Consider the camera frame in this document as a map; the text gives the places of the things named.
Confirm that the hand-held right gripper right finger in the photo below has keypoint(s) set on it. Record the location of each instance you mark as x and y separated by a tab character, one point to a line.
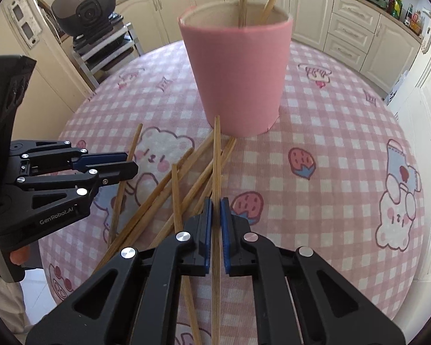
225	222

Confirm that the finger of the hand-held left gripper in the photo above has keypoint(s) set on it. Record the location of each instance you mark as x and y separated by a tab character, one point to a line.
122	172
100	159

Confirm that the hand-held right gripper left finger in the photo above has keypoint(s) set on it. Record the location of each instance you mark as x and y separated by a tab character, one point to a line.
208	222

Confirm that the group of wooden chopsticks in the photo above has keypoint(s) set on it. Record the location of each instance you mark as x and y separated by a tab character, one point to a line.
175	187

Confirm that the pink cup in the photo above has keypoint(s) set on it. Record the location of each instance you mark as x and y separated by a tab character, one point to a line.
237	79

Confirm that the person's left hand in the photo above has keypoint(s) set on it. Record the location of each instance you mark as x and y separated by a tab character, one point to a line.
18	257

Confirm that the cream tall cabinet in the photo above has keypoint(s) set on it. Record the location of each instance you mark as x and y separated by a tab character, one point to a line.
43	72

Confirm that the metal rack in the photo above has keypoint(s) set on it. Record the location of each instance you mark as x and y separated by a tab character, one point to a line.
107	50

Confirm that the pink checked tablecloth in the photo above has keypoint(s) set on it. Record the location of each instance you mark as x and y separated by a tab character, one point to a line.
327	115

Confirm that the person's white clothing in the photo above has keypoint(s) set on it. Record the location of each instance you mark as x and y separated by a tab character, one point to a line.
3	298

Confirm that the white door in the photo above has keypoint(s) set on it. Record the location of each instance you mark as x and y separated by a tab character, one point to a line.
427	122

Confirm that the cream kitchen cabinets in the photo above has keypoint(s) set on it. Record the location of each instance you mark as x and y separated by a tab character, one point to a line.
344	18

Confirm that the bottles on kitchen counter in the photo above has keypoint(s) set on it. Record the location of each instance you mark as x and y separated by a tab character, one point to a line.
394	6

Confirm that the orange bottle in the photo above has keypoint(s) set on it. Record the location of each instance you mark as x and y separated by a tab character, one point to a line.
417	23

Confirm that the dark glass bottle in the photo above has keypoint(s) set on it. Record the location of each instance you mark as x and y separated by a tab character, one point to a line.
408	15

